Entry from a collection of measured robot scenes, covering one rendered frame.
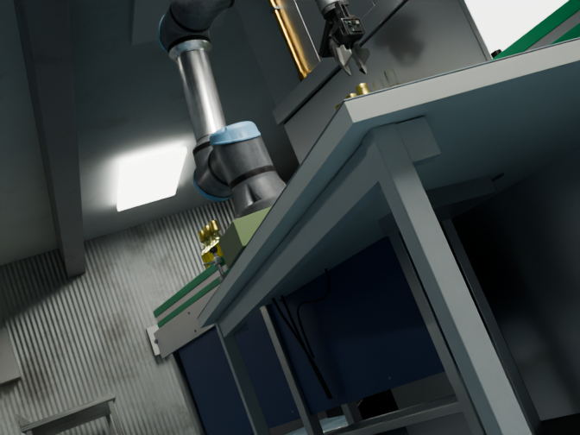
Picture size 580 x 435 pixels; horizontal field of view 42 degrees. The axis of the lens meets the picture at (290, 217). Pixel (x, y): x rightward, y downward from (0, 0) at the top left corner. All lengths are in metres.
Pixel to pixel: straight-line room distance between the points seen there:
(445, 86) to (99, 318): 7.79
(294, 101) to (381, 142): 1.69
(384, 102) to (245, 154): 0.76
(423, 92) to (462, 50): 1.10
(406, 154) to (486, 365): 0.30
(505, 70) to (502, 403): 0.46
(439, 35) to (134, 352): 6.88
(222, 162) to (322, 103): 0.92
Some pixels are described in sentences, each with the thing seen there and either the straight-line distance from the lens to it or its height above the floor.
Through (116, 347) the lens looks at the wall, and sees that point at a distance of 8.64.
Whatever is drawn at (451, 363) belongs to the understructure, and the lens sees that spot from 1.99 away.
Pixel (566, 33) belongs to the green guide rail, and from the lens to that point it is 1.76.
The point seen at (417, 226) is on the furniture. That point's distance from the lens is 1.02.
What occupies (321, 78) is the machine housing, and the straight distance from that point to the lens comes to 2.59.
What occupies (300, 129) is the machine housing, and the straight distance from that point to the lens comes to 2.75.
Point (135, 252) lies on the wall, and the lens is 8.86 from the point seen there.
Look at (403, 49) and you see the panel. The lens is 2.29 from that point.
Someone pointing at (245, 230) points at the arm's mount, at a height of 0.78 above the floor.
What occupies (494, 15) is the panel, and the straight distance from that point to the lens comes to 2.08.
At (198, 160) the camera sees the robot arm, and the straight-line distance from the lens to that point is 1.90.
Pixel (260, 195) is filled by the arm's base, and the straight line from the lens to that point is 1.71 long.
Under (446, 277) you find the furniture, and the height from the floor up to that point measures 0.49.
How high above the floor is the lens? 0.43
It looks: 12 degrees up
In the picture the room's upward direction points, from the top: 22 degrees counter-clockwise
